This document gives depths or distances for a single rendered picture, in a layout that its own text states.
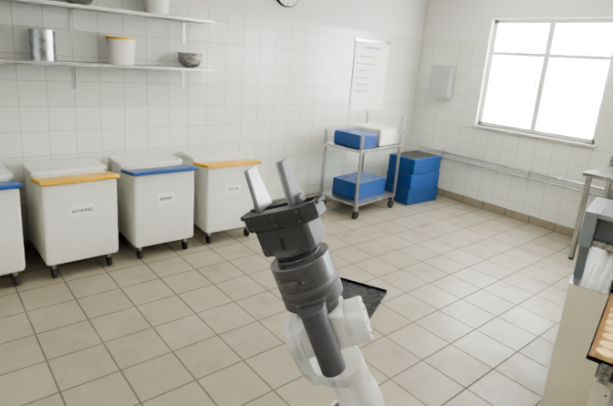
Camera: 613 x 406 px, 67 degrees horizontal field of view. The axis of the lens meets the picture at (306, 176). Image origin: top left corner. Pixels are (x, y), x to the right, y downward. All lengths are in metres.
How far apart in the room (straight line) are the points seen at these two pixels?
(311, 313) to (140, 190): 3.33
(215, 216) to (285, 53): 1.99
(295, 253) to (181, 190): 3.43
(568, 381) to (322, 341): 2.08
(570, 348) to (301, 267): 2.05
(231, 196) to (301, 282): 3.67
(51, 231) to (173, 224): 0.93
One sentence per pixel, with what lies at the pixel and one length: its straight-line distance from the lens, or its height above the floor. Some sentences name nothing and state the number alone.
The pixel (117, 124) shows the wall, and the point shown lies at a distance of 4.43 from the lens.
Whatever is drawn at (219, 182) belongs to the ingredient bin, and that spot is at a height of 0.60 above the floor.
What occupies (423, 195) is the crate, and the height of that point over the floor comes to 0.10.
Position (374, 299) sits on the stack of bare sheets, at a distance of 3.63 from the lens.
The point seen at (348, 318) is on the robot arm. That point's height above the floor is 1.38.
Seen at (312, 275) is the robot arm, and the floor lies 1.45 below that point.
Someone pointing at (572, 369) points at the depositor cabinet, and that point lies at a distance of 2.61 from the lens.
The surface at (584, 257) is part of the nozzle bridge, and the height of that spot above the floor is 0.94.
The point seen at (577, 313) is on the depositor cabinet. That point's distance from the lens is 2.49.
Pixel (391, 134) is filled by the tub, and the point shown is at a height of 0.92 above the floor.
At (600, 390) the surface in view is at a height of 0.80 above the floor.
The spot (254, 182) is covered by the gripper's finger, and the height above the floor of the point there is 1.56.
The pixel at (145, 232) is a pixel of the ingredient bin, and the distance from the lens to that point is 4.03.
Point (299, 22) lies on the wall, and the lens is 5.33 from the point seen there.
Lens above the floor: 1.73
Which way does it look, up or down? 14 degrees down
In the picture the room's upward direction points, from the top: 4 degrees clockwise
